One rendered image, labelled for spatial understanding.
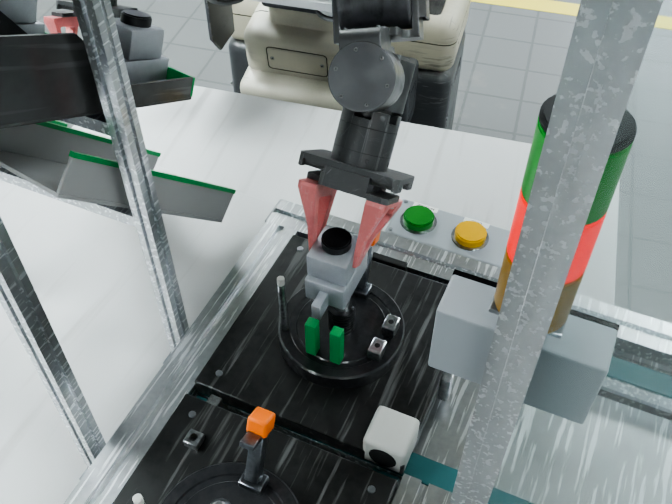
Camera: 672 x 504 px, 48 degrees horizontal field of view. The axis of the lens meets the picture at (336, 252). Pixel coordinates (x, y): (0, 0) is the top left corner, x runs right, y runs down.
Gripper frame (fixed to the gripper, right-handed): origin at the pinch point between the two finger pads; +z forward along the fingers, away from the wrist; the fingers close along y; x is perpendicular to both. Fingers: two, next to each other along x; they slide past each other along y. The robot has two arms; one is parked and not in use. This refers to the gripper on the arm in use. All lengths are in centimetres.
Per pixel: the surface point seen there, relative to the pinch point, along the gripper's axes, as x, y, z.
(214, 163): 39, -35, 2
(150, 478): -11.3, -9.1, 24.5
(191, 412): -5.1, -9.2, 19.8
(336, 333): -0.4, 2.3, 7.9
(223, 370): -0.2, -8.9, 16.5
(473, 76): 224, -30, -25
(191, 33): 209, -144, -14
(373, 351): 3.1, 5.8, 9.7
